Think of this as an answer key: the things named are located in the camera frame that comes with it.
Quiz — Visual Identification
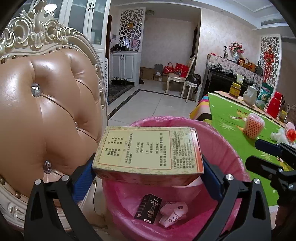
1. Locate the pink foam fruit net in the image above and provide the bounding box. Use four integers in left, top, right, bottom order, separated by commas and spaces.
243, 113, 265, 139

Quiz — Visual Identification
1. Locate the yellow cardboard medicine box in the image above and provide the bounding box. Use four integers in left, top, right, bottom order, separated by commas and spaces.
92, 126, 204, 186

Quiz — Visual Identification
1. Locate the pink lined trash bin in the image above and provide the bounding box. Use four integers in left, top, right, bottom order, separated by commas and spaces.
102, 116, 250, 240

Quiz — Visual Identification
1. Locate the small yellow lidded jar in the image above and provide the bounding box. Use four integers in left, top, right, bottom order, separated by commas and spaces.
278, 110, 287, 123

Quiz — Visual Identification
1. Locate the red thermos flask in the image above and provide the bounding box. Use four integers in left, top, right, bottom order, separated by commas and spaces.
267, 91, 282, 118

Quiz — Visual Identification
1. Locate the green cartoon tablecloth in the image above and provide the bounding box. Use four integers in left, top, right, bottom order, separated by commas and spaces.
208, 93, 292, 206

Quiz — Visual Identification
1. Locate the green snack bag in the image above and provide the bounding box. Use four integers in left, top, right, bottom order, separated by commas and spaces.
255, 83, 273, 110

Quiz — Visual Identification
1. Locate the white ceramic teapot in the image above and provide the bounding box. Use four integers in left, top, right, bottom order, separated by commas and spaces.
243, 85, 257, 106

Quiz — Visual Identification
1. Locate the yellow lidded glass jar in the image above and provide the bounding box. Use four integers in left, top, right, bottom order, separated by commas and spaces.
229, 82, 241, 98

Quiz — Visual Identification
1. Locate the pink white crumpled wrapper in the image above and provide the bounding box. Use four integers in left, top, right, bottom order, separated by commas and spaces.
159, 202, 188, 228

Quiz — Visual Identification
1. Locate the black small product box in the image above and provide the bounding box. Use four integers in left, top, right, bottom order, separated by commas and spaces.
134, 194, 162, 224

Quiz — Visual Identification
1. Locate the red chinese knot ornament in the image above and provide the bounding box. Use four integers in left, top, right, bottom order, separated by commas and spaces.
263, 45, 274, 83

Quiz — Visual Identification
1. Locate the lace covered black piano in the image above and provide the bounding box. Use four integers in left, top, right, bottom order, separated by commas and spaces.
199, 54, 263, 99

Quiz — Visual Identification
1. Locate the white chair with bags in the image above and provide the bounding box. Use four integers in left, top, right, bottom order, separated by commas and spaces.
165, 55, 201, 102

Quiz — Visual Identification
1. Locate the pink flower vase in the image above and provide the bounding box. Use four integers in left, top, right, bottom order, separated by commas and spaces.
229, 41, 245, 62

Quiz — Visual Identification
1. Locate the tan leather ornate chair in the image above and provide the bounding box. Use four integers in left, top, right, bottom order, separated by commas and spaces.
1, 1, 107, 231

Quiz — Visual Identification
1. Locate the white shoe cabinet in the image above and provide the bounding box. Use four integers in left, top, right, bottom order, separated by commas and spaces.
109, 51, 141, 86

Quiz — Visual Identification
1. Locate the white tall cabinet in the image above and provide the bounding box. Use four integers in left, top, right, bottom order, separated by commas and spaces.
28, 0, 112, 75

